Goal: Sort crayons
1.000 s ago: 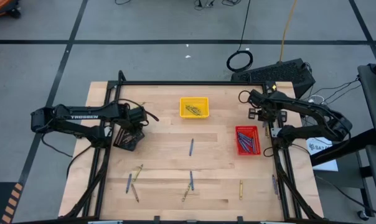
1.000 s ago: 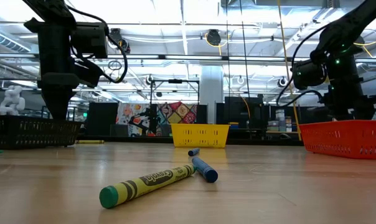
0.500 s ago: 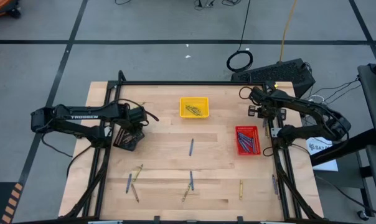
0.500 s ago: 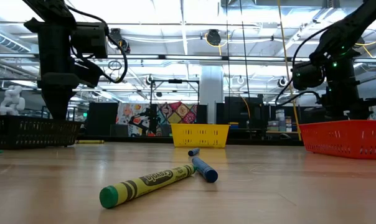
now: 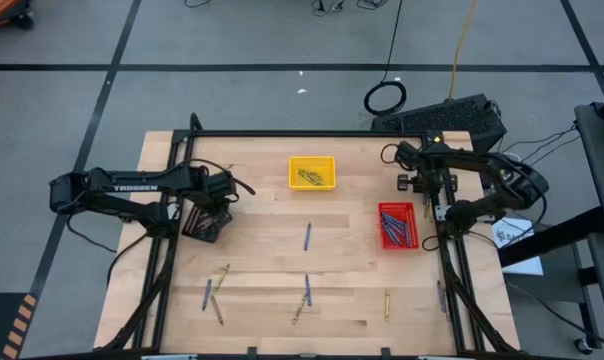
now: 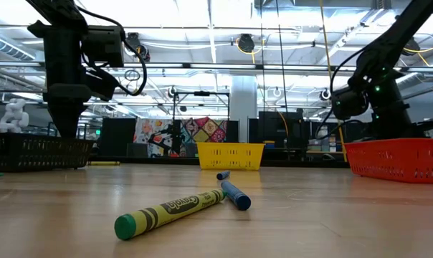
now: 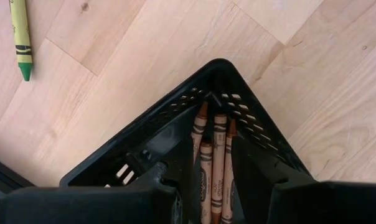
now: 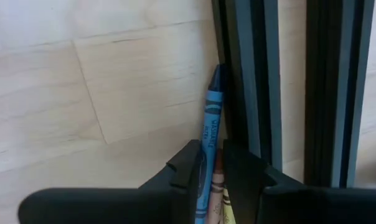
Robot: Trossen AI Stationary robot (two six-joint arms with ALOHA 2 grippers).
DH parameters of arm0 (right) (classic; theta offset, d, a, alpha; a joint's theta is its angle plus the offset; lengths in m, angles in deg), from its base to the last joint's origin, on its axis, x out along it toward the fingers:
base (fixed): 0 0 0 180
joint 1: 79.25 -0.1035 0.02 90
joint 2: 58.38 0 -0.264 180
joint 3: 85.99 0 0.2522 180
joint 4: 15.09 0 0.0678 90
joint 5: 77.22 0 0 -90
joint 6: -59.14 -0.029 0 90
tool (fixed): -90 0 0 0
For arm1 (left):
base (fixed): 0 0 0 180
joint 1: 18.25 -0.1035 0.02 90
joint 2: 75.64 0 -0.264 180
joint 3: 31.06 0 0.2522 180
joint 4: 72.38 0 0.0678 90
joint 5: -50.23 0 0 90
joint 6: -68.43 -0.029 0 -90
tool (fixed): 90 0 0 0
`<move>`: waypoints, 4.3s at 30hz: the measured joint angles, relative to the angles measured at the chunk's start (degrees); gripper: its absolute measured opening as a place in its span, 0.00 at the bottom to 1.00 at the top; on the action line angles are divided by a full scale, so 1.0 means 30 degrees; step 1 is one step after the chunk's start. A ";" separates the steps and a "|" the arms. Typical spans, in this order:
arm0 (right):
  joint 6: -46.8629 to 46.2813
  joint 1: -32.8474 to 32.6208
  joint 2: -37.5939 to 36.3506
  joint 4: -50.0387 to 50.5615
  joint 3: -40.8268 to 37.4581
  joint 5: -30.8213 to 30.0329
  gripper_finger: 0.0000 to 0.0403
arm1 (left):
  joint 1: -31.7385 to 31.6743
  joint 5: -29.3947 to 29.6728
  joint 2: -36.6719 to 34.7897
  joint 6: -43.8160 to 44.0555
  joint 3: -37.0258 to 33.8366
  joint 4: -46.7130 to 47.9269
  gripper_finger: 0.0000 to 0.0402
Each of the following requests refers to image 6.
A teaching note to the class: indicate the black metal table frame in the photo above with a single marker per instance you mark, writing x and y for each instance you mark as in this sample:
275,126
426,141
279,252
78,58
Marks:
166,160

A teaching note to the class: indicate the blue storage bin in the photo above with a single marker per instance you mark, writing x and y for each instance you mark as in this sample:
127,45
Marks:
269,144

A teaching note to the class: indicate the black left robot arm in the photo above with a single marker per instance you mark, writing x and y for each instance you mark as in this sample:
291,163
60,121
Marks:
64,53

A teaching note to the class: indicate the silver ribbed air duct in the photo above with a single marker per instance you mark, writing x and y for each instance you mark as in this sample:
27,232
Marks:
5,44
417,75

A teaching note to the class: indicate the white building column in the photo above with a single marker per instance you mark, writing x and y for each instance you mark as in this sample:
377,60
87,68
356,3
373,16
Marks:
243,114

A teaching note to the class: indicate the black background robot arm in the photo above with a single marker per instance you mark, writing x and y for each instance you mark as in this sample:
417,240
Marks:
166,138

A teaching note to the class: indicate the long ceiling light strip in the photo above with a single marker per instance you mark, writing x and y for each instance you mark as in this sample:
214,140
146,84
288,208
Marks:
202,65

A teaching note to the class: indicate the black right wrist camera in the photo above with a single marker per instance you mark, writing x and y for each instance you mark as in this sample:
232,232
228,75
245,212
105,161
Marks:
349,102

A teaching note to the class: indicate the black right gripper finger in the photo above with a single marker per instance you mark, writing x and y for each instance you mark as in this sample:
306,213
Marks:
410,133
388,131

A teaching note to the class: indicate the yellow plastic basket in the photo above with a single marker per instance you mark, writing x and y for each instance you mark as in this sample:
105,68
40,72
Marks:
231,157

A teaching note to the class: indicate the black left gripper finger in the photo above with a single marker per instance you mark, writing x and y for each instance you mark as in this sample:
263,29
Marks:
75,111
60,114

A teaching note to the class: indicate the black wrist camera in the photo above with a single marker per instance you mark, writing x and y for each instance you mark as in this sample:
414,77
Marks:
349,102
102,84

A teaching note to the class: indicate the blue crayon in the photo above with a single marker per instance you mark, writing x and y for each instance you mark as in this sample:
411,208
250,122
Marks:
236,195
223,175

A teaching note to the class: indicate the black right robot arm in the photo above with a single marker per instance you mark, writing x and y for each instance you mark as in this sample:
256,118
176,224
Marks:
392,43

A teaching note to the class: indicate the black plastic basket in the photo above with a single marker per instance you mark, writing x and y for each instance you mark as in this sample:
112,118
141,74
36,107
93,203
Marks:
30,152

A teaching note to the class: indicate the black metal gantry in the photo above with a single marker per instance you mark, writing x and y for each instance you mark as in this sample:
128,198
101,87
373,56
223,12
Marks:
201,93

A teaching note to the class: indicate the black partition panel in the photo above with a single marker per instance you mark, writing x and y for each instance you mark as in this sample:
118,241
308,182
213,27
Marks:
295,136
356,136

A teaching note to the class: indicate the red plastic basket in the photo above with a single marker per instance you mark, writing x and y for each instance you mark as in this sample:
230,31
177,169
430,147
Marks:
403,161

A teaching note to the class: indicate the white knot-shaped sculpture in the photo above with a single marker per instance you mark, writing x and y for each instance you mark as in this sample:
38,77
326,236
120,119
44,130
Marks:
14,116

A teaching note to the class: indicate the black cabinet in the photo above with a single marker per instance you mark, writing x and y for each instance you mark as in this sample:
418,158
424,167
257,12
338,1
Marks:
118,138

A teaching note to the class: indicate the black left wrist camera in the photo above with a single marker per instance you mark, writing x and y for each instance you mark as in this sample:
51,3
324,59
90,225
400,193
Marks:
102,84

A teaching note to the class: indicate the stacked storage boxes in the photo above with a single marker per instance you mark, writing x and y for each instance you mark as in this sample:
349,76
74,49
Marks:
322,142

